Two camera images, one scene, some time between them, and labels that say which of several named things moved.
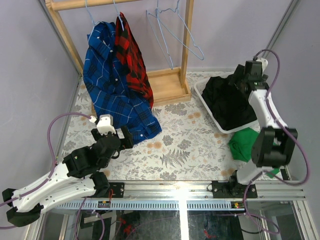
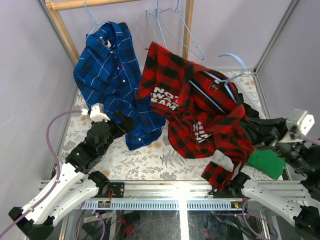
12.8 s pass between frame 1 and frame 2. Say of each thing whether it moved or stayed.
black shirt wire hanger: stayed
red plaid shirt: moved
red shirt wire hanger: moved
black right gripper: moved
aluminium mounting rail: stayed
